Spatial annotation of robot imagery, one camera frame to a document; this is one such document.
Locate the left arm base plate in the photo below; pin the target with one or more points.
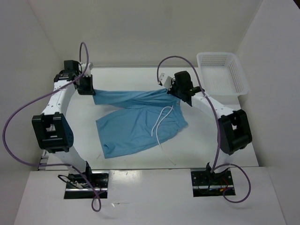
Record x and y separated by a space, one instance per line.
77 188

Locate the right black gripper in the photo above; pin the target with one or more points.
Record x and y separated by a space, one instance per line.
174 83

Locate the white plastic basket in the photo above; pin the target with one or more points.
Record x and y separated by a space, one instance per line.
222 74

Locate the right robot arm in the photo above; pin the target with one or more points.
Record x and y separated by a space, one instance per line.
233 131

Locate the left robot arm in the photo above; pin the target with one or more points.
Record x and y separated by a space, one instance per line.
51 127

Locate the light blue shorts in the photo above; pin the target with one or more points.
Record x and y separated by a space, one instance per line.
144 119

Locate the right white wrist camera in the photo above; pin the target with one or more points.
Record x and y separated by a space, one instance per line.
166 81

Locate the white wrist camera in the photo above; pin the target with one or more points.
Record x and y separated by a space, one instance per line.
87 68
166 81

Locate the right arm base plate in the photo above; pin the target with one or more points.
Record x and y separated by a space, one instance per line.
203 187

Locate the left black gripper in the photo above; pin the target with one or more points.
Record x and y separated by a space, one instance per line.
90 90

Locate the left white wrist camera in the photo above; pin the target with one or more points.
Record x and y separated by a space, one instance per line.
87 68

